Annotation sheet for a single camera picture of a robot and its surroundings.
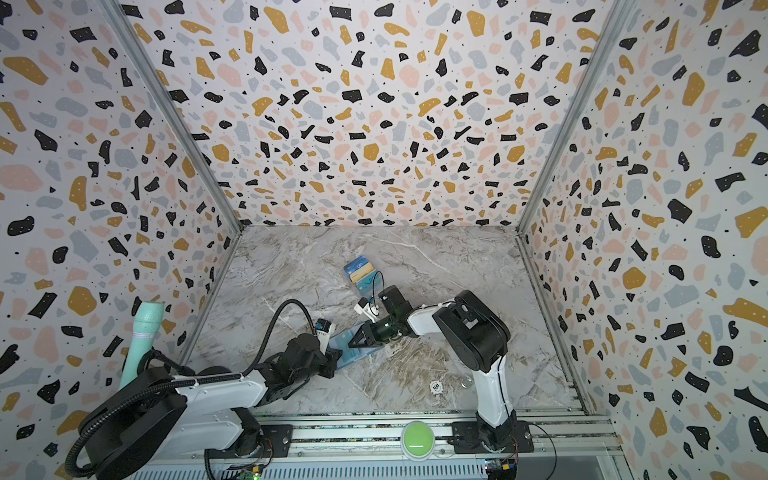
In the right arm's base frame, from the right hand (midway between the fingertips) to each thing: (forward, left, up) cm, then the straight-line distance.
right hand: (351, 342), depth 86 cm
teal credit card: (+2, +4, -3) cm, 5 cm away
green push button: (-23, -19, -3) cm, 30 cm away
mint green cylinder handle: (-9, +35, +29) cm, 46 cm away
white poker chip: (-10, -24, -5) cm, 27 cm away
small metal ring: (-10, -32, -3) cm, 34 cm away
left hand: (-2, +1, -1) cm, 2 cm away
